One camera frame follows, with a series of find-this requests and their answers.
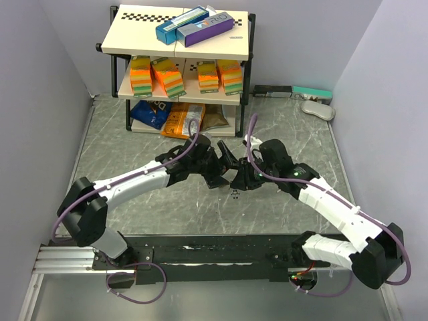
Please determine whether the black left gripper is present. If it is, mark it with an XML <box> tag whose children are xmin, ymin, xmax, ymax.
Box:
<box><xmin>190</xmin><ymin>141</ymin><xmax>238</xmax><ymax>189</ymax></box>

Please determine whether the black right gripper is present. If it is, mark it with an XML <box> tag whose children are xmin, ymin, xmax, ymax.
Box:
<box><xmin>231</xmin><ymin>155</ymin><xmax>278</xmax><ymax>191</ymax></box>

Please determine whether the black-headed key bunch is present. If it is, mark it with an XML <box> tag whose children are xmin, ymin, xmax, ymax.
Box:
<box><xmin>231</xmin><ymin>189</ymin><xmax>240</xmax><ymax>200</ymax></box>

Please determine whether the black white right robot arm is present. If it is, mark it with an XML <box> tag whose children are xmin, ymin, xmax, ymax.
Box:
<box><xmin>231</xmin><ymin>136</ymin><xmax>405</xmax><ymax>290</ymax></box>

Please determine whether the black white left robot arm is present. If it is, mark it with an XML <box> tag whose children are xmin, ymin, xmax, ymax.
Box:
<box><xmin>57</xmin><ymin>135</ymin><xmax>238</xmax><ymax>269</ymax></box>

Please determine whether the brown snack bag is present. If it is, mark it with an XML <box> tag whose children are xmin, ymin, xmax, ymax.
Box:
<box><xmin>201</xmin><ymin>104</ymin><xmax>229</xmax><ymax>131</ymax></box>

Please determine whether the orange snack bag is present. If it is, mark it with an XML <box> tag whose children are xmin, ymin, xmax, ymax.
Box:
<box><xmin>161</xmin><ymin>102</ymin><xmax>205</xmax><ymax>139</ymax></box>

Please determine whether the blue chips bag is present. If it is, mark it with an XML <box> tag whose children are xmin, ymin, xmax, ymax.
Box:
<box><xmin>130</xmin><ymin>100</ymin><xmax>173</xmax><ymax>130</ymax></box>

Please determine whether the black flat box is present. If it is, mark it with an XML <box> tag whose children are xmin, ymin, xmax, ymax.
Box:
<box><xmin>253</xmin><ymin>85</ymin><xmax>293</xmax><ymax>98</ymax></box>

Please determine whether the sponge pack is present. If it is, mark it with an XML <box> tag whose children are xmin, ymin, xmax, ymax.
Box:
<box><xmin>197</xmin><ymin>60</ymin><xmax>219</xmax><ymax>94</ymax></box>
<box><xmin>150</xmin><ymin>57</ymin><xmax>187</xmax><ymax>99</ymax></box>
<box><xmin>217</xmin><ymin>60</ymin><xmax>243</xmax><ymax>96</ymax></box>
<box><xmin>129</xmin><ymin>56</ymin><xmax>152</xmax><ymax>98</ymax></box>

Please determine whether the sponge pack far right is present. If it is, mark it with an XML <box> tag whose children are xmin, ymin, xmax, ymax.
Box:
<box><xmin>217</xmin><ymin>60</ymin><xmax>243</xmax><ymax>96</ymax></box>

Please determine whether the three-tier shelf rack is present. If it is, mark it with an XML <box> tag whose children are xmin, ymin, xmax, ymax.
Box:
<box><xmin>96</xmin><ymin>4</ymin><xmax>256</xmax><ymax>137</ymax></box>

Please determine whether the teal white box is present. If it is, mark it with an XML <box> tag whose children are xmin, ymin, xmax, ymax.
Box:
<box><xmin>291</xmin><ymin>86</ymin><xmax>332</xmax><ymax>105</ymax></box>

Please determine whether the sponge pack far left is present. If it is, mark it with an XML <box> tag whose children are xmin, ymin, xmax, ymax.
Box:
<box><xmin>129</xmin><ymin>56</ymin><xmax>152</xmax><ymax>98</ymax></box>

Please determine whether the purple box on shelf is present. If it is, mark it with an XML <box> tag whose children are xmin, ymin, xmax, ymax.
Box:
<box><xmin>177</xmin><ymin>11</ymin><xmax>235</xmax><ymax>47</ymax></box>

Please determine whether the blue box on shelf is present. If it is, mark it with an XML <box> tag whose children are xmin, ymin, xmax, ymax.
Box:
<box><xmin>155</xmin><ymin>6</ymin><xmax>209</xmax><ymax>45</ymax></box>

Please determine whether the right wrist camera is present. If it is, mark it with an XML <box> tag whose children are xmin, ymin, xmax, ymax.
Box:
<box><xmin>242</xmin><ymin>134</ymin><xmax>263</xmax><ymax>157</ymax></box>

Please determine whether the aluminium rail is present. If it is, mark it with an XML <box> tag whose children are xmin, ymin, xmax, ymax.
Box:
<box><xmin>18</xmin><ymin>243</ymin><xmax>111</xmax><ymax>321</ymax></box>

